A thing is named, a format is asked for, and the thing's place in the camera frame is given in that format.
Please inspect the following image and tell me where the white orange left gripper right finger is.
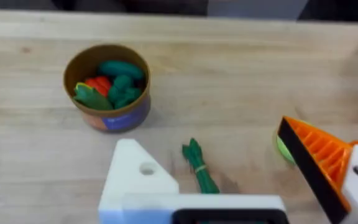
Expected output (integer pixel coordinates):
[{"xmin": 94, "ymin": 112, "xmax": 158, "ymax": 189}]
[{"xmin": 277, "ymin": 115, "xmax": 358, "ymax": 224}]

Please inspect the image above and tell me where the brown tub of toy vegetables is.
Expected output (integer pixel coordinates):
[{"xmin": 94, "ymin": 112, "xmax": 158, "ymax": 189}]
[{"xmin": 63, "ymin": 44, "xmax": 152, "ymax": 134}]

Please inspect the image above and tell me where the bare white left gripper left finger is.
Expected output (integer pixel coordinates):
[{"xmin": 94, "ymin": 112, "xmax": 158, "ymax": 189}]
[{"xmin": 98, "ymin": 138, "xmax": 180, "ymax": 224}]

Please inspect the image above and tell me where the green disc with holes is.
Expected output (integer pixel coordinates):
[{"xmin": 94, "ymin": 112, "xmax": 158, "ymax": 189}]
[{"xmin": 275, "ymin": 134, "xmax": 296, "ymax": 164}]

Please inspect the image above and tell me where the green toy asparagus bundle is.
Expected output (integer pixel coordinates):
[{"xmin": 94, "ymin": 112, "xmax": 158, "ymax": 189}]
[{"xmin": 181, "ymin": 138, "xmax": 221, "ymax": 195}]

